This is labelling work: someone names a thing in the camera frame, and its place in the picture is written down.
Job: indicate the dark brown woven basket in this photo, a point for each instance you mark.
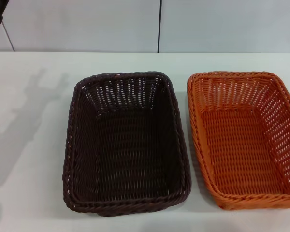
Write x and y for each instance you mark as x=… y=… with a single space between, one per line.
x=125 y=149

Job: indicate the orange woven basket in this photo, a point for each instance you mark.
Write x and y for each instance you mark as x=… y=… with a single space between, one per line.
x=239 y=145

